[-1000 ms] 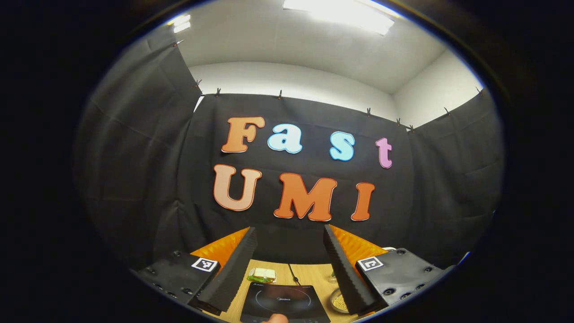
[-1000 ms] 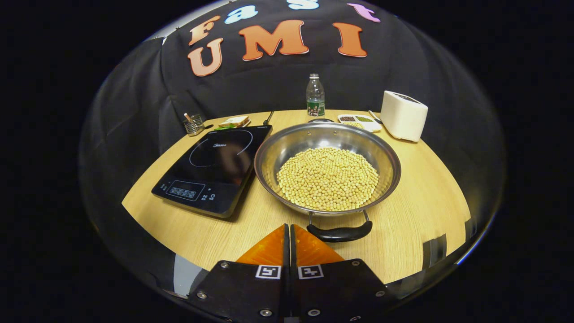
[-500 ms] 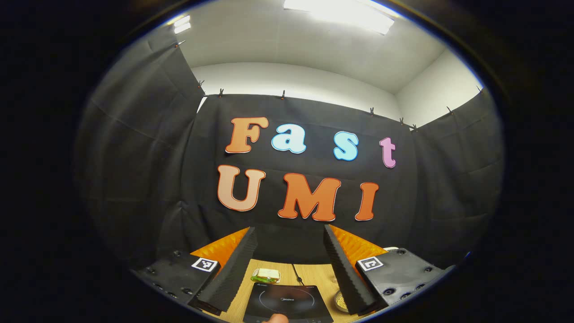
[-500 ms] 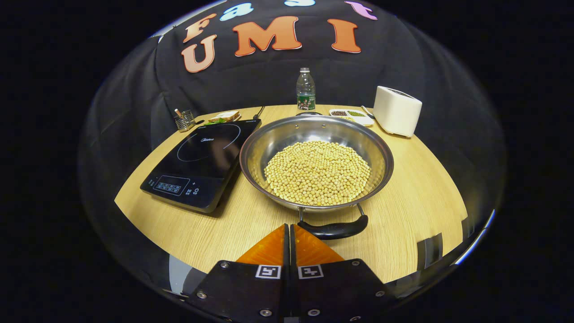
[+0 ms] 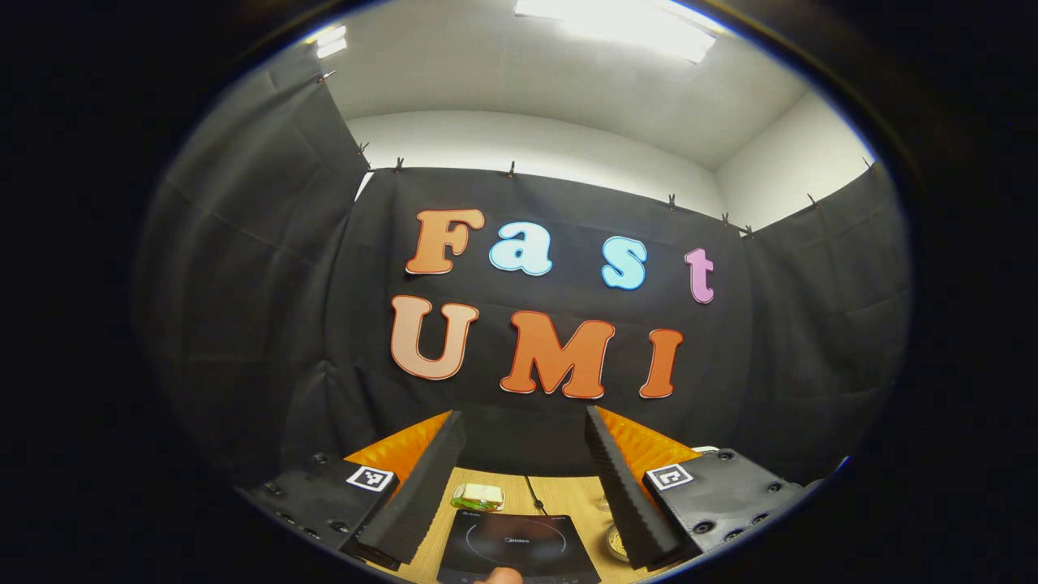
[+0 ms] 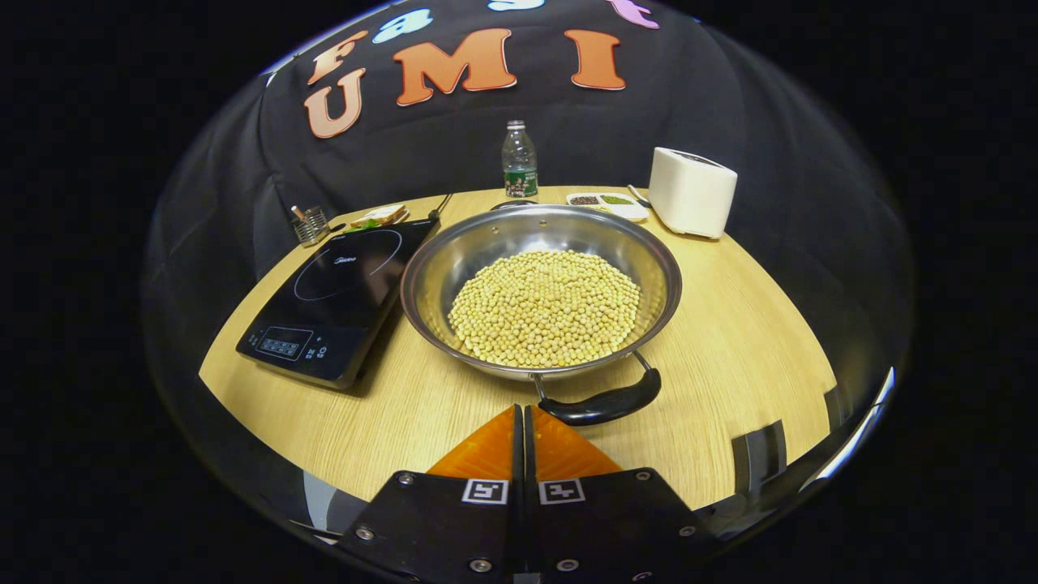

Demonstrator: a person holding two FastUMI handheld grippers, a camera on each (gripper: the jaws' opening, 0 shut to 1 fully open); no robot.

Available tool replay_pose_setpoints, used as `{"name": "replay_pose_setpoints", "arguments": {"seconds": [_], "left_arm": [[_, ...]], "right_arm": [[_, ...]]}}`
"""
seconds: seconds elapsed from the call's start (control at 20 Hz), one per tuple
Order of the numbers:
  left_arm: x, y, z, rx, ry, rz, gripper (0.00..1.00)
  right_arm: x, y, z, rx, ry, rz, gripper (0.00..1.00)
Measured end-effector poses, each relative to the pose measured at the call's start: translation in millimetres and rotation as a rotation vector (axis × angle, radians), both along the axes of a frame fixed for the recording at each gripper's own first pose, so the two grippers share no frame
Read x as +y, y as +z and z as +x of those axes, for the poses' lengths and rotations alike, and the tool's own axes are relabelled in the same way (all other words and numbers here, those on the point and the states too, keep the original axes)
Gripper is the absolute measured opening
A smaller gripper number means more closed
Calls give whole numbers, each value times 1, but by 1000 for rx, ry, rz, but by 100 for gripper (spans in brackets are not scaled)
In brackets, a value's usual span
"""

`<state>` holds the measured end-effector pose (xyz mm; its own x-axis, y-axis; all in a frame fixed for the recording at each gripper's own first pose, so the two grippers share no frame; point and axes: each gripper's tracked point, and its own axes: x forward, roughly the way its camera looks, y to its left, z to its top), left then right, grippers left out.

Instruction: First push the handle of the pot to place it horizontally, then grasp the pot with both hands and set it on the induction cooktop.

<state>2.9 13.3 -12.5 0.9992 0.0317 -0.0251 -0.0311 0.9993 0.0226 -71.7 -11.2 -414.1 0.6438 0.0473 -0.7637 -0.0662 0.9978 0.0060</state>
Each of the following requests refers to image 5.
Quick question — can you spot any small ceiling light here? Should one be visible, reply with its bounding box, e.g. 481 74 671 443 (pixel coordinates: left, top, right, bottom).
312 24 350 59

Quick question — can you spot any black backdrop cloth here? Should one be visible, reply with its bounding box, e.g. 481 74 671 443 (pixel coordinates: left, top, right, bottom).
134 61 913 487

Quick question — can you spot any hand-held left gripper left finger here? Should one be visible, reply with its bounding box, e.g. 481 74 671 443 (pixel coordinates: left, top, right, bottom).
242 410 469 569

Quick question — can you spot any sandwich with lettuce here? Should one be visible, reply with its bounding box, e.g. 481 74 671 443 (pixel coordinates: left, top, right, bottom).
451 483 505 512

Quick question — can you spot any black induction cooktop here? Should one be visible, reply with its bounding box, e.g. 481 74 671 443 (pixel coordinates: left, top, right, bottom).
436 509 603 584

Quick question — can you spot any large ceiling light panel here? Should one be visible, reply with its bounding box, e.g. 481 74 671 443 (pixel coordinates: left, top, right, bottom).
515 0 718 64

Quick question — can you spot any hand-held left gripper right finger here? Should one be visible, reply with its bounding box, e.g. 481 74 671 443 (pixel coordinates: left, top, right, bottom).
584 406 805 573

